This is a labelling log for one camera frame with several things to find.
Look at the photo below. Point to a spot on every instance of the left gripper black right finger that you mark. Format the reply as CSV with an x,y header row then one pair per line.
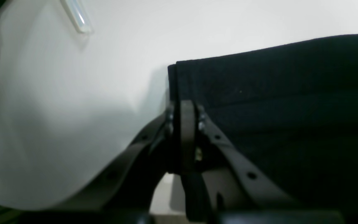
x,y
216,176

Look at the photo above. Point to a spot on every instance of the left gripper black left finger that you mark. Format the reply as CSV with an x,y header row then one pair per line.
x,y
122,193

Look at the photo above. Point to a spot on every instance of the black T-shirt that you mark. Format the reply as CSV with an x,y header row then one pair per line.
x,y
291,109

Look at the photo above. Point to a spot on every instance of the clear glue stick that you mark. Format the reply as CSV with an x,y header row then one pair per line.
x,y
78,16

